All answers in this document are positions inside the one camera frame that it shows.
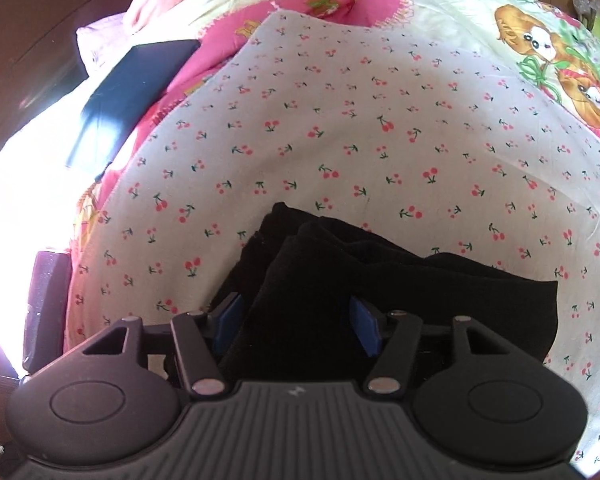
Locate dark blue flat case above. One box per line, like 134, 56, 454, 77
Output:
64, 39, 202, 181

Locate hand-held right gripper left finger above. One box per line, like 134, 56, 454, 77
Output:
82, 292, 246, 399

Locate light purple pillow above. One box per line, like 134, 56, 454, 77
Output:
75, 15, 146, 78

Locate black pants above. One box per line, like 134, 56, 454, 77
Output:
210, 201, 559, 383

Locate white cherry print sheet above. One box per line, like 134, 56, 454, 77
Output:
65, 10, 600, 478

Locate purple chair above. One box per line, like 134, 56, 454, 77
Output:
22, 249, 73, 373

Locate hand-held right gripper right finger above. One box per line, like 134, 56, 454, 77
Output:
350, 296, 518, 399

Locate dark wooden headboard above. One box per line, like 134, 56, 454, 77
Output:
0, 0, 156, 181

